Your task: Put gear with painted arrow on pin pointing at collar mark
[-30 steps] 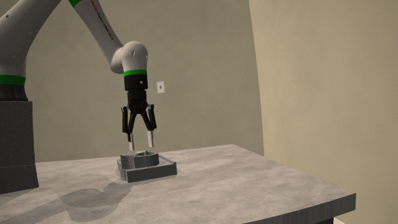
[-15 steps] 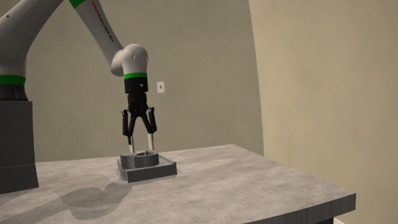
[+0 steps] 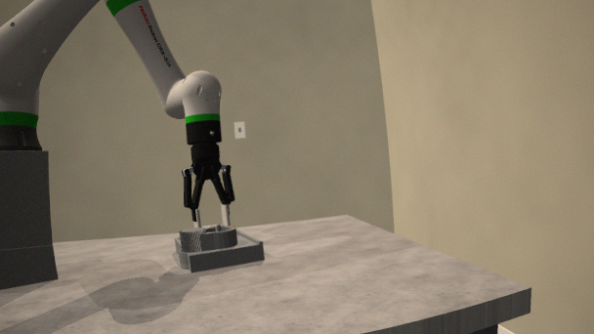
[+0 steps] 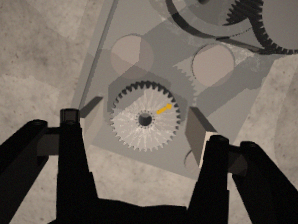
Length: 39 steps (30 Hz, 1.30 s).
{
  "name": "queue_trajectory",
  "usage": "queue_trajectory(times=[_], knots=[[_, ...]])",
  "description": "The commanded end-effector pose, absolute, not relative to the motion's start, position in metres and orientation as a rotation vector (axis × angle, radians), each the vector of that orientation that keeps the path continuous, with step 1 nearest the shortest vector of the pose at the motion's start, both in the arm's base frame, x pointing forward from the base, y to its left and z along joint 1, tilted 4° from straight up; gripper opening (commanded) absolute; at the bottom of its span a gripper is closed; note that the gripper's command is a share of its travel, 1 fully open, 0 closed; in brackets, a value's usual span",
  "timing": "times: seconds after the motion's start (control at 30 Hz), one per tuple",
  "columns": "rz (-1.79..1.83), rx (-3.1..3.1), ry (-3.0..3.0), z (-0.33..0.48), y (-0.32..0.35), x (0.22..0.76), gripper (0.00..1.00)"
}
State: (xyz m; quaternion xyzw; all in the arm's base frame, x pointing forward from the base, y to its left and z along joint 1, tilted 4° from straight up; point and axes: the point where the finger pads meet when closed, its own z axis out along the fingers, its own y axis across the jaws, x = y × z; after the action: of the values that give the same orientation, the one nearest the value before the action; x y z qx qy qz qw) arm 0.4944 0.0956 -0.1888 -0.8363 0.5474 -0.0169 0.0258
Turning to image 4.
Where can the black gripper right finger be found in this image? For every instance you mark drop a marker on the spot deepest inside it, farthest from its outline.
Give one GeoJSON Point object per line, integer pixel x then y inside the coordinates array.
{"type": "Point", "coordinates": [267, 194]}

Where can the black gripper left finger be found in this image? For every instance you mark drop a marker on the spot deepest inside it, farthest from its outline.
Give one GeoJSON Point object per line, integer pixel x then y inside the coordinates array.
{"type": "Point", "coordinates": [22, 159]}

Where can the light grey toothed gear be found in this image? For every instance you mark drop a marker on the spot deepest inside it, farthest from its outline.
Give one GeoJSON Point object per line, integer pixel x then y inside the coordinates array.
{"type": "Point", "coordinates": [153, 131]}

